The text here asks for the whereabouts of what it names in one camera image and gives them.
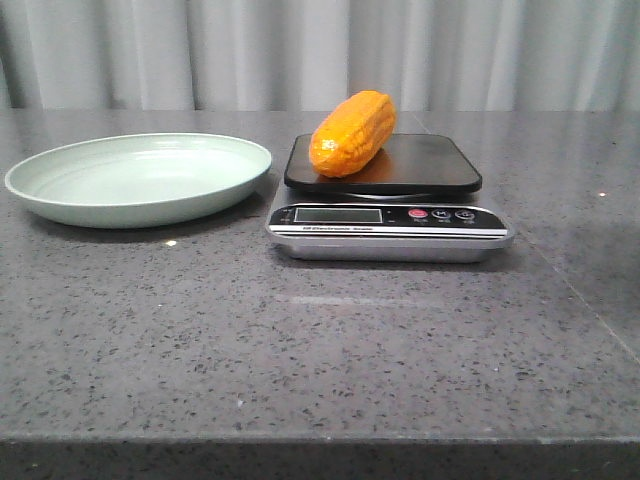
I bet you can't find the orange corn cob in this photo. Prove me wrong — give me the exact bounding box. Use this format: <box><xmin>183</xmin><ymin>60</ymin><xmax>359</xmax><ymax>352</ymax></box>
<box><xmin>309</xmin><ymin>90</ymin><xmax>396</xmax><ymax>178</ymax></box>

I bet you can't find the silver digital kitchen scale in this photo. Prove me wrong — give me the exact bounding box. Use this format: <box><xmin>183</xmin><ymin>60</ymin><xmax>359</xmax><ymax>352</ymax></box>
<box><xmin>266</xmin><ymin>134</ymin><xmax>515</xmax><ymax>263</ymax></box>

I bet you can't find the pale green plate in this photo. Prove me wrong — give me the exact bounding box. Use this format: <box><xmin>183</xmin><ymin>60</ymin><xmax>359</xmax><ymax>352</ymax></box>
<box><xmin>5</xmin><ymin>133</ymin><xmax>272</xmax><ymax>229</ymax></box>

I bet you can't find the white pleated curtain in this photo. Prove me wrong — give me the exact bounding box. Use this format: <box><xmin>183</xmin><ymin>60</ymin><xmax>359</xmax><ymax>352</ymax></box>
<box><xmin>1</xmin><ymin>1</ymin><xmax>639</xmax><ymax>111</ymax></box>

